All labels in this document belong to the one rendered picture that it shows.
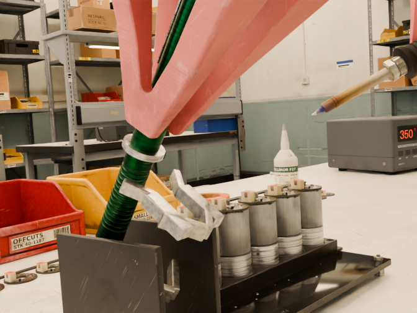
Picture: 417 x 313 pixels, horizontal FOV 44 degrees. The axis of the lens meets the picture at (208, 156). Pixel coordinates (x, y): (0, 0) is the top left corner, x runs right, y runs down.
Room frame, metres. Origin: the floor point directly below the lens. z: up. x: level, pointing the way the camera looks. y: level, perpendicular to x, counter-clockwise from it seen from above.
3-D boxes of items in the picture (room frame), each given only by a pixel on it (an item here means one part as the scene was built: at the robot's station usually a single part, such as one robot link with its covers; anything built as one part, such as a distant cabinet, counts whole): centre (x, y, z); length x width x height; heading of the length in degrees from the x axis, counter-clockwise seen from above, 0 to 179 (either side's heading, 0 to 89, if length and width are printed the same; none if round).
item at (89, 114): (3.21, 0.23, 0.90); 1.30 x 0.06 x 0.12; 134
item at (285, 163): (0.73, -0.11, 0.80); 0.03 x 0.03 x 0.10
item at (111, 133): (3.09, 0.57, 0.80); 0.15 x 0.12 x 0.10; 63
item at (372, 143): (0.93, -0.31, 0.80); 0.15 x 0.12 x 0.10; 31
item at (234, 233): (0.31, -0.01, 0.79); 0.02 x 0.02 x 0.05
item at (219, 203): (0.30, -0.01, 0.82); 0.01 x 0.01 x 0.01; 46
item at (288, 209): (0.35, -0.05, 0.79); 0.02 x 0.02 x 0.05
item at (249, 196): (0.32, -0.02, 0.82); 0.01 x 0.01 x 0.01; 46
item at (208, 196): (0.68, 0.01, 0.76); 0.06 x 0.06 x 0.01
